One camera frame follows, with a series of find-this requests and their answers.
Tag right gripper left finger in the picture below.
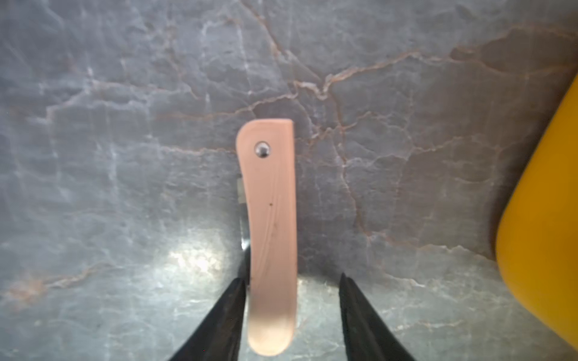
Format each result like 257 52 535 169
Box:
171 278 246 361

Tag pink knife top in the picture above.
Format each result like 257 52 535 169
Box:
236 119 297 356

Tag yellow storage box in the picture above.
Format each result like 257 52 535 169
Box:
496 81 577 347

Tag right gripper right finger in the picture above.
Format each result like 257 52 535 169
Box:
339 274 415 361

